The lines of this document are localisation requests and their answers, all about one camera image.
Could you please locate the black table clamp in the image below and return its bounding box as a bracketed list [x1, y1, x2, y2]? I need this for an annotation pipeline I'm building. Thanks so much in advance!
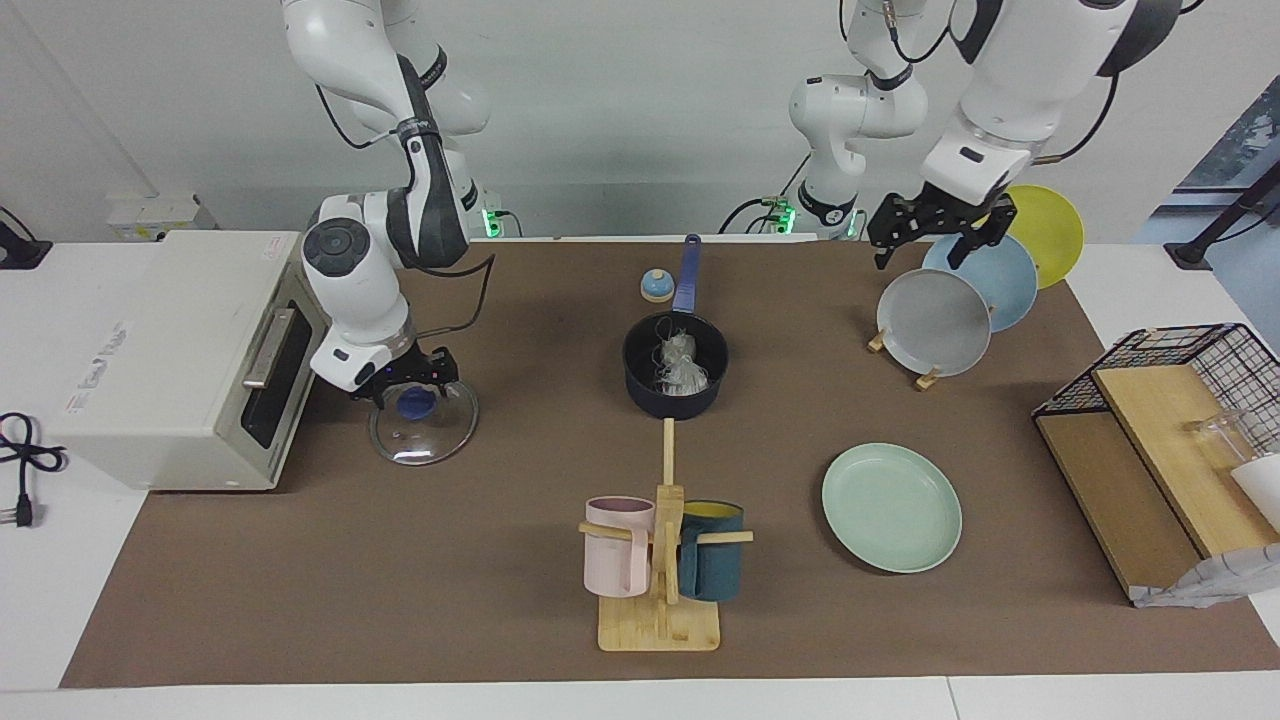
[0, 207, 53, 269]

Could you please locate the white vermicelli bundle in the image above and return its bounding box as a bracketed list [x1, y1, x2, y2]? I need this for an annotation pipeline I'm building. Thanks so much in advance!
[650, 318, 713, 393]

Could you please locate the black stand with pole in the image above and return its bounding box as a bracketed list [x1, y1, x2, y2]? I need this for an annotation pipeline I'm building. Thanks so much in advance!
[1165, 160, 1280, 269]

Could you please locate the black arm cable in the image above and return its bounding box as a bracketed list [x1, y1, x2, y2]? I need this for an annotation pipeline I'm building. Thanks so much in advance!
[315, 85, 497, 336]
[1035, 70, 1123, 167]

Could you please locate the light green plate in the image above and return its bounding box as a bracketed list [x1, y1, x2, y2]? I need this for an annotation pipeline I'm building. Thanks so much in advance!
[822, 443, 963, 574]

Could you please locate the pink mug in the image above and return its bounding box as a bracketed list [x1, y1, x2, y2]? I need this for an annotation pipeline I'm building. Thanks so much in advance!
[584, 496, 656, 599]

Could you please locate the clear glass cup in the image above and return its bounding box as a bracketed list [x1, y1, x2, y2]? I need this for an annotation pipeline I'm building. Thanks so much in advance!
[1185, 410, 1259, 473]

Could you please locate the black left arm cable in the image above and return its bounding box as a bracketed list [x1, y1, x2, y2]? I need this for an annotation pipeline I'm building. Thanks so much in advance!
[1035, 70, 1123, 167]

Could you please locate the brown table mat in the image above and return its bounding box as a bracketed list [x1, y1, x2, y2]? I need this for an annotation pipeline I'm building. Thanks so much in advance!
[60, 240, 1280, 689]

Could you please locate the wooden mug tree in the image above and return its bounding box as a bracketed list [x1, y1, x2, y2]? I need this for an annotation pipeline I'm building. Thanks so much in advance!
[578, 418, 754, 653]

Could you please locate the grey plate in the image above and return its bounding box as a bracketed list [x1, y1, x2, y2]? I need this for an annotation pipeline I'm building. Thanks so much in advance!
[877, 268, 993, 378]

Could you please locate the white cup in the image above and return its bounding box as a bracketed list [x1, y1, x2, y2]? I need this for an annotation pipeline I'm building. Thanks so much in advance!
[1230, 455, 1280, 531]

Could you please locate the dark blue saucepan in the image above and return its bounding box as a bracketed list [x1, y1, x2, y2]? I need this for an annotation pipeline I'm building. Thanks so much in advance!
[622, 234, 729, 419]

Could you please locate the black power cord with plug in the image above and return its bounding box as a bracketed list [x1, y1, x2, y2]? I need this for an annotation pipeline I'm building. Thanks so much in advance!
[0, 412, 69, 529]

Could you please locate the light blue plate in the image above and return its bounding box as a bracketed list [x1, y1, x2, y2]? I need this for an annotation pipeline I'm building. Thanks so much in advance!
[922, 232, 1039, 333]

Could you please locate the black wire basket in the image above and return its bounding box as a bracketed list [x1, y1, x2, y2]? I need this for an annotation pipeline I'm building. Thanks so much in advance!
[1033, 323, 1280, 471]

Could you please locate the teal mug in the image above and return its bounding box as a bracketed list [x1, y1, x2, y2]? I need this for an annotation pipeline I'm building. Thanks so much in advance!
[678, 500, 745, 603]

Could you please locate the glass lid with blue knob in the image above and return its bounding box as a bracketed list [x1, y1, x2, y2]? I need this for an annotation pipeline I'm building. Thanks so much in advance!
[368, 378, 479, 467]

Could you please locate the wooden plate rack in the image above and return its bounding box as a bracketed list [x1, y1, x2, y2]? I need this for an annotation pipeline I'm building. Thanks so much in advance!
[867, 320, 946, 391]

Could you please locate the brown wooden board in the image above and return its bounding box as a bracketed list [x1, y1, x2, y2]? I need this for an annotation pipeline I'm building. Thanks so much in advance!
[1036, 410, 1206, 599]

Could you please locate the yellow plate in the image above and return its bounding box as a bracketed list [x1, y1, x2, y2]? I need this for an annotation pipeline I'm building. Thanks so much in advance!
[1003, 185, 1085, 291]

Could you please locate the white toaster oven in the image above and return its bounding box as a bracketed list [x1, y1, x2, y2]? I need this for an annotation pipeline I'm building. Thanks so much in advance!
[50, 230, 341, 493]

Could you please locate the grey crumpled bag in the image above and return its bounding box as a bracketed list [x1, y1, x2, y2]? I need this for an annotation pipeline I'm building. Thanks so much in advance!
[1130, 543, 1280, 609]

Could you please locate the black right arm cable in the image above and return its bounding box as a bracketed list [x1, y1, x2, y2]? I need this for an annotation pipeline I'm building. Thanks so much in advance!
[315, 85, 497, 336]

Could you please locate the light wooden board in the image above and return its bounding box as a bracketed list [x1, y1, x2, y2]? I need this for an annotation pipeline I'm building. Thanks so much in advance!
[1092, 365, 1280, 559]

